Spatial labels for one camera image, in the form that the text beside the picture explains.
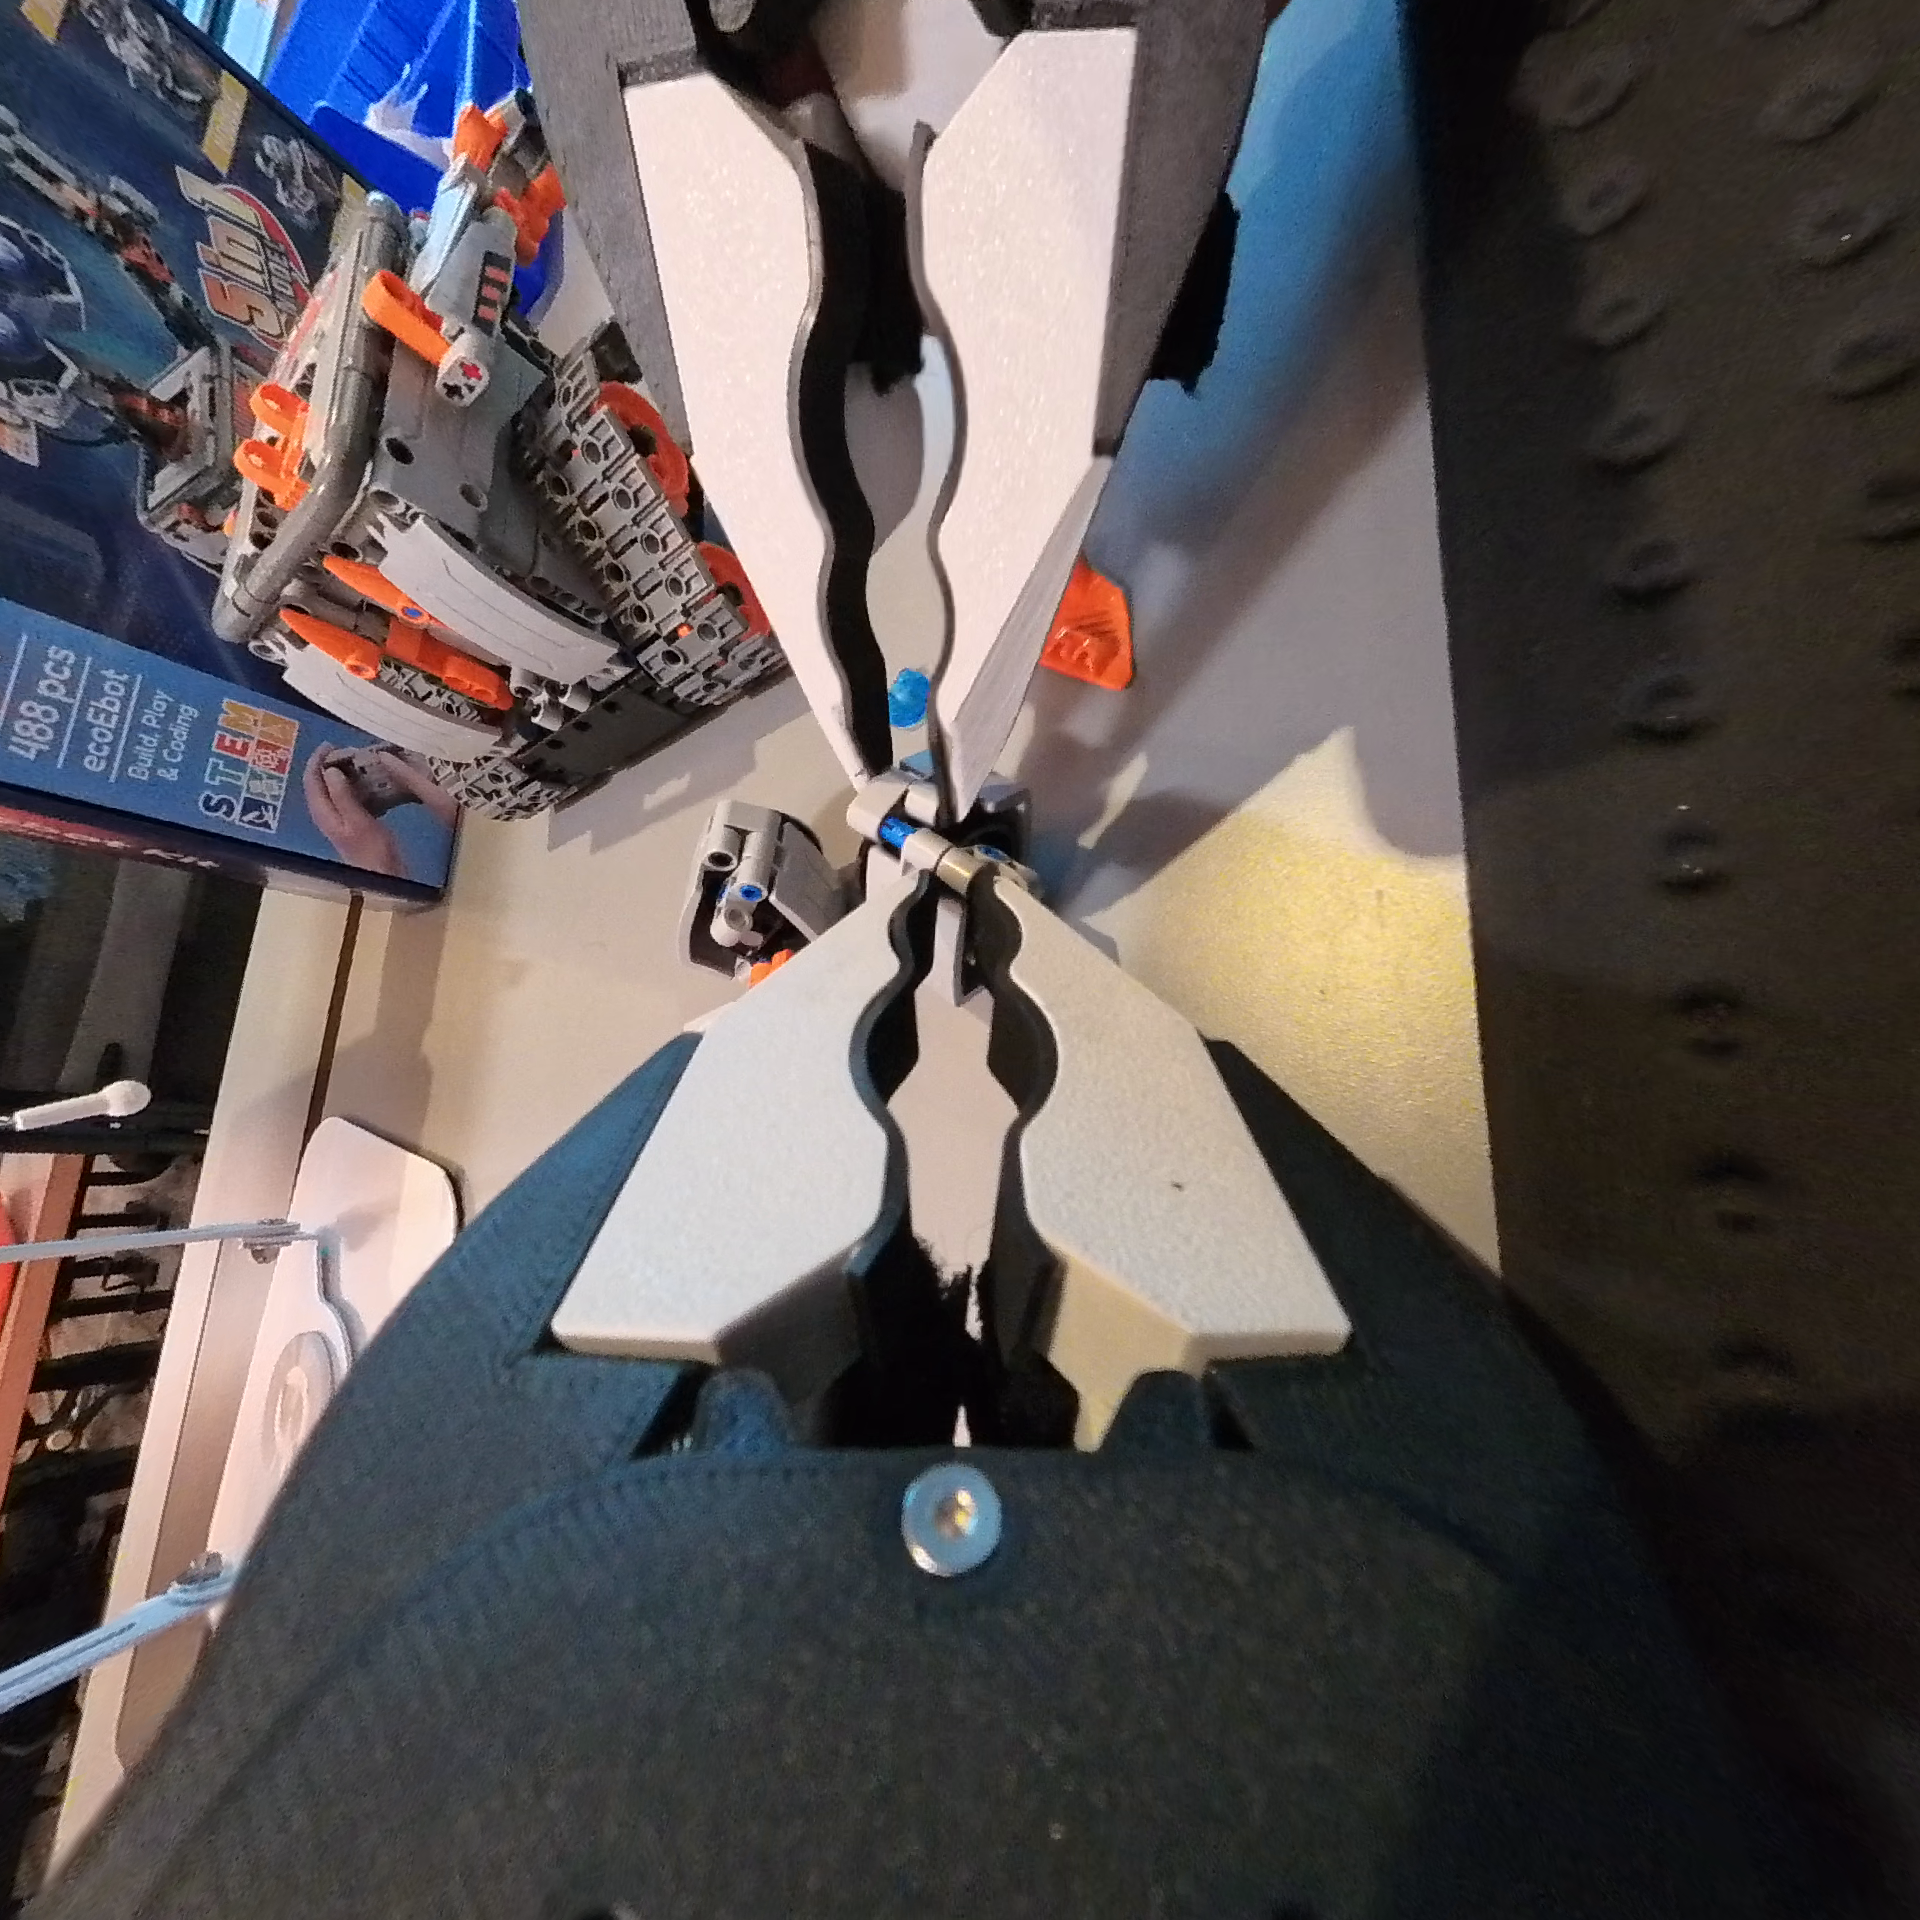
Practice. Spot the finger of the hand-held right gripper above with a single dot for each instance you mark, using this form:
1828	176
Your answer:
722	300
1037	300

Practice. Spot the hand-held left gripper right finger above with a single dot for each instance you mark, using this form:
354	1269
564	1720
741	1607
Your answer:
1185	1200

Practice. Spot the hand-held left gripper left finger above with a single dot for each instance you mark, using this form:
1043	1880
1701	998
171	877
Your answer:
734	1184

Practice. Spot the small grey brick hinge assembly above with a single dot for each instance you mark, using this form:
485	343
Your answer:
902	820

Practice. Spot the grey orange tracked brick robot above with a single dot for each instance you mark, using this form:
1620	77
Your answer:
482	495

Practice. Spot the grey orange brick wheel assembly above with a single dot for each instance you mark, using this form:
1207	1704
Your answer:
734	870

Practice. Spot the orange curved brick piece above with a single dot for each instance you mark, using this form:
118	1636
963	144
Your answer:
1093	629

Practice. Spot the white document stand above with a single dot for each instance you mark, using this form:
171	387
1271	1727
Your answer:
377	1245

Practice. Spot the blue plastic storage bin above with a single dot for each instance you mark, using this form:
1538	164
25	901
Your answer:
377	89

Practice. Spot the small blue brick pin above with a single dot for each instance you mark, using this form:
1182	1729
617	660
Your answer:
909	700

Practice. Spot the dark blue toy box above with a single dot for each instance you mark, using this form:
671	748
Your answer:
119	451

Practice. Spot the black dimpled cushion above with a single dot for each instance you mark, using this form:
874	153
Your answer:
1652	750

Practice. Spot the toy box with orange print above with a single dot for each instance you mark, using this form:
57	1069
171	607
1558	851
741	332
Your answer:
119	849

